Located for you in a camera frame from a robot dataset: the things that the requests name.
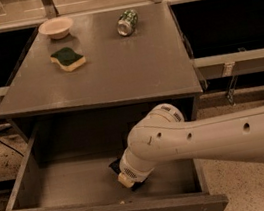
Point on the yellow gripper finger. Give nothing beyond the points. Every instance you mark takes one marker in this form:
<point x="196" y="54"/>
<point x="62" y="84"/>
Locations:
<point x="125" y="181"/>

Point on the grey cabinet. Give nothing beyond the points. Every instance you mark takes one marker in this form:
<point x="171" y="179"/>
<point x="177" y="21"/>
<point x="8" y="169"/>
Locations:
<point x="151" y="66"/>

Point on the green yellow sponge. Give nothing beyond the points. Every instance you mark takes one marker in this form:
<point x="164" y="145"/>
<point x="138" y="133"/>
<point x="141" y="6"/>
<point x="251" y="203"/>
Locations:
<point x="67" y="59"/>

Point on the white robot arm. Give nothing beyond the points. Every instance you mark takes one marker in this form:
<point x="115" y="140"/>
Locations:
<point x="163" y="135"/>

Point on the green soda can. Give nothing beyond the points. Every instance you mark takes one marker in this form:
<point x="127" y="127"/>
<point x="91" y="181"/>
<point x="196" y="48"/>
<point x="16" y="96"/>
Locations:
<point x="127" y="22"/>

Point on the open grey top drawer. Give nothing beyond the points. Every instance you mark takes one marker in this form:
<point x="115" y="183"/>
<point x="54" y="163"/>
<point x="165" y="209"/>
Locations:
<point x="66" y="168"/>

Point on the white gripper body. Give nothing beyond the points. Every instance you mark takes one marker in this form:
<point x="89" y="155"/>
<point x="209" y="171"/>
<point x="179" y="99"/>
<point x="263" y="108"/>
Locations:
<point x="129" y="172"/>

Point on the pink bowl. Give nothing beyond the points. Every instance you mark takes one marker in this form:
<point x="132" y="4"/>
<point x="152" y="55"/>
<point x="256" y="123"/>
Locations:
<point x="56" y="28"/>

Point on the dark blue rxbar wrapper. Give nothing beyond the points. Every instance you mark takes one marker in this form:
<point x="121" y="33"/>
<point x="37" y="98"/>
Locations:
<point x="115" y="167"/>

